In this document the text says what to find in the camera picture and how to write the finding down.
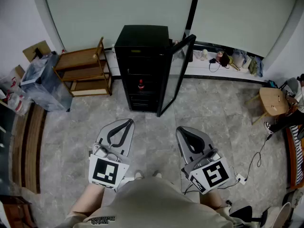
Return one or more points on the brown wooden cabinet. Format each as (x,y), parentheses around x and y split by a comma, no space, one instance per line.
(14,212)

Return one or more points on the clear plastic bag red print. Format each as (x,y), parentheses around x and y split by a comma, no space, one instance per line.
(14,98)

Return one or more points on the brown cardboard box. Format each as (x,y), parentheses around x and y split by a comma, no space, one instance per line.
(35,47)

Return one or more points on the person's beige shirt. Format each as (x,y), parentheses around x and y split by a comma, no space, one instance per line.
(152,203)

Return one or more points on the wooden plank bench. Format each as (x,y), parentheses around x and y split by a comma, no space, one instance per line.
(28,151)

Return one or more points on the grey marble floor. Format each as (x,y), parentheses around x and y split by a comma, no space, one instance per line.
(213,108)

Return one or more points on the white figurine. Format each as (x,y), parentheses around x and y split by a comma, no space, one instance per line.
(204,54)

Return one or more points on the black pouch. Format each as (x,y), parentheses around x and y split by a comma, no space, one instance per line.
(224,59)

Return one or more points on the wooden shelf rack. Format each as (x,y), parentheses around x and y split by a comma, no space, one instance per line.
(80,60)

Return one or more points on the green cloth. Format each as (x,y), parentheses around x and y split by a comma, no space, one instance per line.
(253,65)

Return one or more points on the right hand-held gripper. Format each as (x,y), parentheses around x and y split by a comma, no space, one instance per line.
(213,174)

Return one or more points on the black window frame post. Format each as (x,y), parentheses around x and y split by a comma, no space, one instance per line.
(192,8)

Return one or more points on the white crumpled cloth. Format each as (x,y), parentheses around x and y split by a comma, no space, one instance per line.
(197,54)

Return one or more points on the person's right shoe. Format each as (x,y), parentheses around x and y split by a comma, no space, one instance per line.
(156,174)

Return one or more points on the pink small container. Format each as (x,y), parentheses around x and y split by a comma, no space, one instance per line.
(219,54)

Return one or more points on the black glass-door fridge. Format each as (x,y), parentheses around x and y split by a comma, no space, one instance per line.
(142,63)

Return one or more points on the person's left shoe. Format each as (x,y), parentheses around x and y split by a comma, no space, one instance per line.
(139,174)

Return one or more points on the person's right forearm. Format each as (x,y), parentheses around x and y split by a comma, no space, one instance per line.
(210,198)

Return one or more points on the white chair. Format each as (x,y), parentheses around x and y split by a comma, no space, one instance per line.
(279,215)

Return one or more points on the blue white cloth bag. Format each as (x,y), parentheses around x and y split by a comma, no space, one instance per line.
(238,57)

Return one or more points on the blue cloth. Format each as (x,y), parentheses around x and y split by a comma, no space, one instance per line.
(260,66)

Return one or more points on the plastic-wrapped dark box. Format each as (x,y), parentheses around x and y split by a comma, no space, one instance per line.
(45,84)

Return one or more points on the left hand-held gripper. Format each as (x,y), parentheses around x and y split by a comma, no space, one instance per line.
(104,171)

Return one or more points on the person's shoe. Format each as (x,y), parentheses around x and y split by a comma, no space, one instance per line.
(139,174)
(268,127)
(156,174)

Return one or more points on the round wooden stool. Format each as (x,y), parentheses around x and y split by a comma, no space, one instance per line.
(273,101)

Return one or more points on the person's left forearm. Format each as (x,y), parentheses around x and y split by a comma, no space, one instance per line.
(89,198)

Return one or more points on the red soda bottle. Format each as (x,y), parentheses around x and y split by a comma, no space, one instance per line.
(141,85)

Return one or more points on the white power strip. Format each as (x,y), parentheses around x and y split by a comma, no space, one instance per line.
(240,177)

